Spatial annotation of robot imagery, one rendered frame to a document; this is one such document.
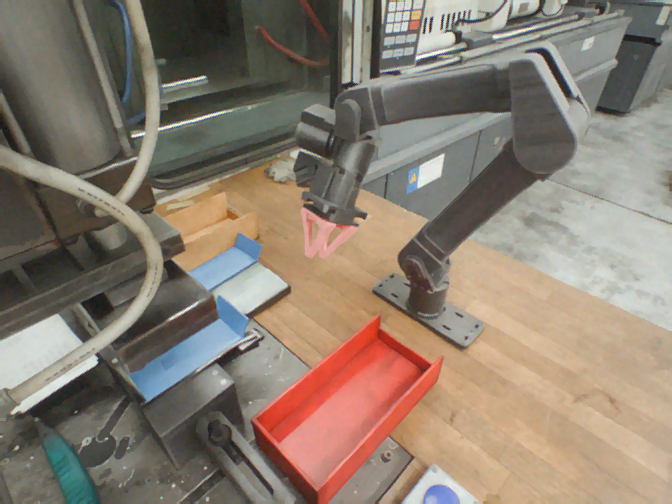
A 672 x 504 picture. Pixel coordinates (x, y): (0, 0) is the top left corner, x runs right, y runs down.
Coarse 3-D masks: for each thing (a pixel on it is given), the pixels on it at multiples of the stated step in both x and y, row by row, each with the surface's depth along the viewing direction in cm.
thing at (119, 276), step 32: (160, 224) 44; (64, 256) 42; (96, 256) 40; (128, 256) 40; (0, 288) 38; (32, 288) 36; (64, 288) 37; (96, 288) 39; (128, 288) 40; (160, 288) 42; (192, 288) 42; (0, 320) 34; (32, 320) 36; (96, 320) 39; (160, 320) 39; (192, 320) 41; (128, 352) 37; (160, 352) 40
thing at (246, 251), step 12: (240, 240) 83; (252, 240) 81; (228, 252) 82; (240, 252) 82; (252, 252) 81; (204, 264) 79; (216, 264) 79; (228, 264) 79; (240, 264) 79; (216, 276) 76; (228, 276) 76
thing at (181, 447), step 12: (120, 384) 56; (228, 396) 52; (216, 408) 51; (228, 408) 53; (240, 408) 55; (192, 420) 49; (228, 420) 54; (240, 420) 56; (180, 432) 48; (192, 432) 50; (168, 444) 47; (180, 444) 49; (192, 444) 51; (168, 456) 52; (180, 456) 50; (192, 456) 52; (180, 468) 51
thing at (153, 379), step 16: (224, 304) 59; (224, 320) 59; (240, 320) 57; (192, 336) 57; (208, 336) 57; (224, 336) 57; (240, 336) 56; (176, 352) 54; (192, 352) 54; (208, 352) 55; (144, 368) 52; (160, 368) 52; (176, 368) 52; (192, 368) 52; (144, 384) 51; (160, 384) 51
